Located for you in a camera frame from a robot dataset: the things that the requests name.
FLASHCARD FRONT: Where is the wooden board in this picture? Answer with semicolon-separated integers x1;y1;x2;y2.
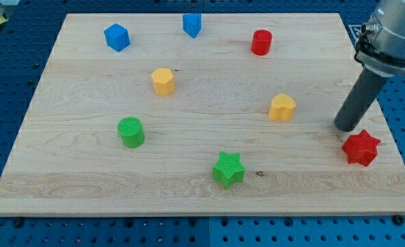
0;13;405;217

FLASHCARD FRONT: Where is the yellow heart block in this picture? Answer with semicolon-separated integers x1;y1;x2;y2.
268;93;297;121

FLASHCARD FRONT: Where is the blue cube block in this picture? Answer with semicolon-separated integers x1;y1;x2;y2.
104;23;130;51

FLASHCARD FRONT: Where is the green star block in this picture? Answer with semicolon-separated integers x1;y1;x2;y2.
212;151;246;189

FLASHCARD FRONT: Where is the red cylinder block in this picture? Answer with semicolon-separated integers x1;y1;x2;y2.
251;30;273;56

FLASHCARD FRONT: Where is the green cylinder block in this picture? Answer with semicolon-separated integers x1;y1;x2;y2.
117;117;145;148

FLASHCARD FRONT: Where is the yellow hexagon block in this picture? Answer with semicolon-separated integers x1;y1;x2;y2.
151;68;175;96

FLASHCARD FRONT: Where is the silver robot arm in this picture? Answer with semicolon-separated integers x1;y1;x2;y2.
334;0;405;132

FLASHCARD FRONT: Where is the red star block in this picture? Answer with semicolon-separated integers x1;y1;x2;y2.
341;130;381;167

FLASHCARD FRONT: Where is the blue triangular prism block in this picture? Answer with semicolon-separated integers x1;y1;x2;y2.
182;13;202;38

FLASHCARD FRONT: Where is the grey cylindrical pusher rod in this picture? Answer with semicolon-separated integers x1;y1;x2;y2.
334;67;390;132

